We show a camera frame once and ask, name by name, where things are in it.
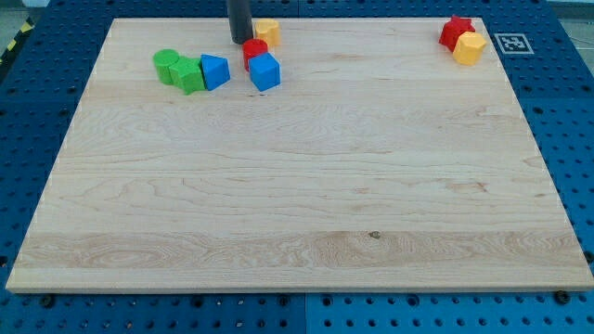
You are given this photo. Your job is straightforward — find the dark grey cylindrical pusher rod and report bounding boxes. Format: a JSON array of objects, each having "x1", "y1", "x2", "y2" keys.
[{"x1": 226, "y1": 0, "x2": 253, "y2": 45}]

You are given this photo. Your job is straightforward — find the yellow heart block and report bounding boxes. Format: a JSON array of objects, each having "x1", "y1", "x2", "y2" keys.
[{"x1": 254, "y1": 19, "x2": 281, "y2": 47}]

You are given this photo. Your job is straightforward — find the green star block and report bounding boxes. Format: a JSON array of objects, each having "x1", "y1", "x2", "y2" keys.
[{"x1": 169, "y1": 56, "x2": 206, "y2": 95}]

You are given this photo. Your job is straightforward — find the red star block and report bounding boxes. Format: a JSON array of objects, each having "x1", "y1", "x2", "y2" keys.
[{"x1": 438, "y1": 15, "x2": 475, "y2": 52}]

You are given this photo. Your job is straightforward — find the red cylinder block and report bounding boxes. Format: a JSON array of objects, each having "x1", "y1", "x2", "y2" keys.
[{"x1": 242, "y1": 38, "x2": 268, "y2": 71}]

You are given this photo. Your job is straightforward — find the blue triangle block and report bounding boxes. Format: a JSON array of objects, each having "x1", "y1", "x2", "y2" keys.
[{"x1": 200, "y1": 54, "x2": 230, "y2": 91}]

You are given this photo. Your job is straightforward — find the blue cube block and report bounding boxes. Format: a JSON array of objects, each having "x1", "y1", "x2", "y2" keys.
[{"x1": 249, "y1": 53, "x2": 281, "y2": 91}]

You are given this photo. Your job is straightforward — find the green cylinder block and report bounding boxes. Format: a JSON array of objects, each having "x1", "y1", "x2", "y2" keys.
[{"x1": 152, "y1": 48, "x2": 179, "y2": 84}]

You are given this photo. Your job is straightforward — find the wooden board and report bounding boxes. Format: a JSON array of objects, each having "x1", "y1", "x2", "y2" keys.
[{"x1": 6, "y1": 18, "x2": 593, "y2": 293}]

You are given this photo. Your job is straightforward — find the black and yellow hazard tape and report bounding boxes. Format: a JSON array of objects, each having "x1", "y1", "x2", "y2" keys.
[{"x1": 1, "y1": 17, "x2": 35, "y2": 67}]

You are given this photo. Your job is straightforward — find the yellow hexagon block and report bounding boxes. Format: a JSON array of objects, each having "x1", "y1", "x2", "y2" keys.
[{"x1": 453, "y1": 32, "x2": 486, "y2": 66}]

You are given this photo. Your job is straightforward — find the white fiducial marker tag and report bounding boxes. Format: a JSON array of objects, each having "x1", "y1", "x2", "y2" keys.
[{"x1": 494, "y1": 32, "x2": 534, "y2": 55}]

